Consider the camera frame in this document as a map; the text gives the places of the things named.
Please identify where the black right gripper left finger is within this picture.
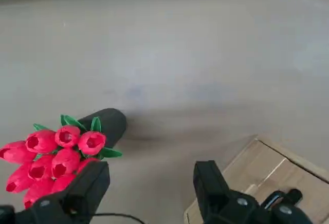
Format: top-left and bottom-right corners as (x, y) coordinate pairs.
(0, 160), (111, 224)

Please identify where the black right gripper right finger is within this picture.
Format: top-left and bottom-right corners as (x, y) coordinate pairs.
(193, 160), (323, 224)

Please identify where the red tulip bouquet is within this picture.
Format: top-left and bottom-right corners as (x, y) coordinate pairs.
(0, 114), (123, 211)

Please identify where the black cylindrical vase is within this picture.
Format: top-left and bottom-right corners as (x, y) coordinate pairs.
(77, 107), (128, 150)

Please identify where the wooden drawer box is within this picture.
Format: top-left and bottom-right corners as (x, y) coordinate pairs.
(182, 134), (329, 224)

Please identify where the thin black cable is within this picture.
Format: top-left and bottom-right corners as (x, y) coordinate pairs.
(92, 212), (145, 224)

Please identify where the black drawer handle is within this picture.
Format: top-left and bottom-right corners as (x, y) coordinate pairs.
(261, 188), (303, 211)

